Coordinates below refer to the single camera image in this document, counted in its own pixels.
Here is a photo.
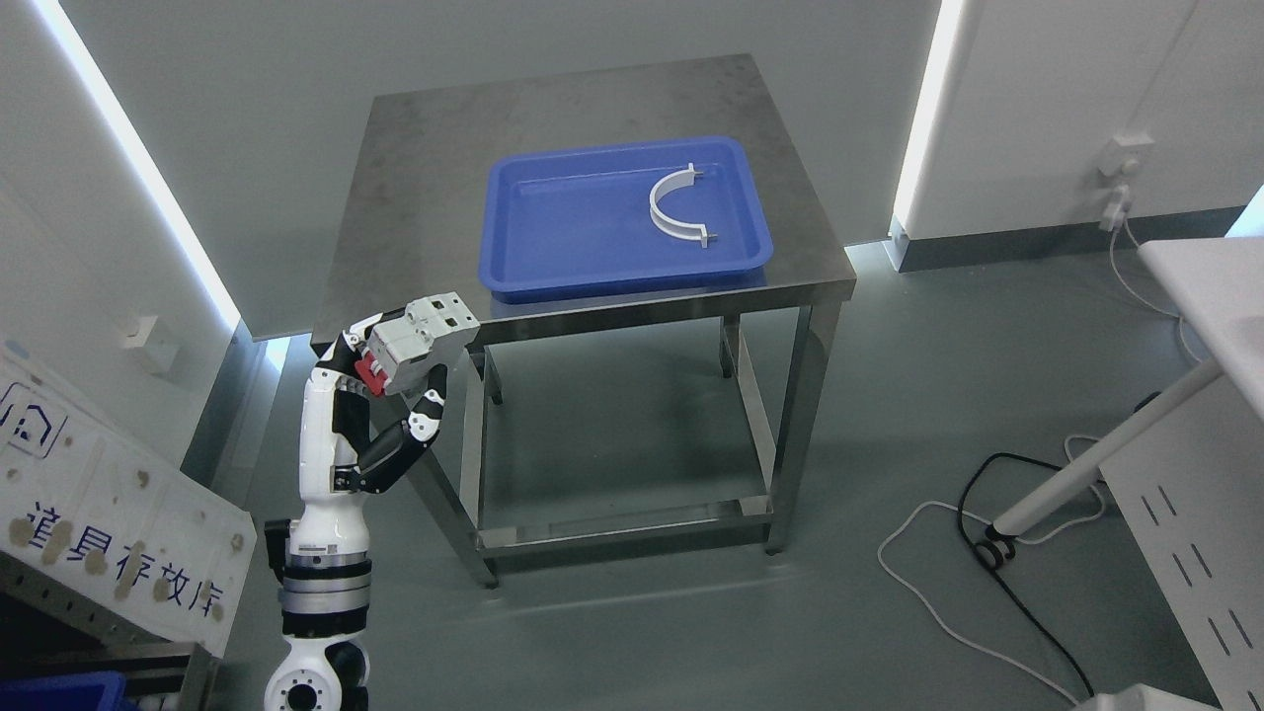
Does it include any white wall socket left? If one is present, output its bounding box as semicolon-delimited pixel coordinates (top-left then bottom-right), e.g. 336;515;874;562
121;316;182;376

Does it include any white table with leg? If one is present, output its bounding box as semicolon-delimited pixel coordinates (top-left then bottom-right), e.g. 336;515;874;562
964;235;1263;573

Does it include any white cable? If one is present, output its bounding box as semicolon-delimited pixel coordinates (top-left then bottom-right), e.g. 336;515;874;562
877;226;1201;707

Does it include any white wall socket right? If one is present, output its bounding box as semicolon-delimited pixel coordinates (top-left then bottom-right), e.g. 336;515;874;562
1097;132;1154;233

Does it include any black cable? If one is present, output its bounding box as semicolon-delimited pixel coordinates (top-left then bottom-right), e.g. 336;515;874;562
956;393;1164;702

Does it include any white curved pipe clamp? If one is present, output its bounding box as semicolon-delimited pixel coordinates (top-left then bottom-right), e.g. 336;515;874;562
647;162;720;249

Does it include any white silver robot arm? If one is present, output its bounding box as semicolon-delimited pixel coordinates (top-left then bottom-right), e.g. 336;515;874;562
262;520;373;710

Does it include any white sign board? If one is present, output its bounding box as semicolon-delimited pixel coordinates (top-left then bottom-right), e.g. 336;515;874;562
1;344;257;658

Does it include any white circuit breaker red switch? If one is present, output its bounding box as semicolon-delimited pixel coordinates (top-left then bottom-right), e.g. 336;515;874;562
351;292;480;397

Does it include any white wall socket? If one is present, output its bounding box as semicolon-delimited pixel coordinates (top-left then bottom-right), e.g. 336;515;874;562
121;316;182;376
1097;132;1154;233

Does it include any steel shelf rack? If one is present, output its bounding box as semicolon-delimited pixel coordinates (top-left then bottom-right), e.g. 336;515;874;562
1;553;217;710

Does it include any blue bin left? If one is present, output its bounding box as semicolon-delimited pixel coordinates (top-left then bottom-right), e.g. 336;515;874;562
1;671;138;710

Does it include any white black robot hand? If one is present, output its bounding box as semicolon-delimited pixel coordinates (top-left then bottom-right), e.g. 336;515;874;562
289;311;451;553

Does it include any stainless steel table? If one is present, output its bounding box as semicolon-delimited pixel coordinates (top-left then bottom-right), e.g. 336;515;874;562
312;54;857;587

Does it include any blue plastic tray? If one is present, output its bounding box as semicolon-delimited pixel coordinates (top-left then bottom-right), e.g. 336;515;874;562
478;135;775;304

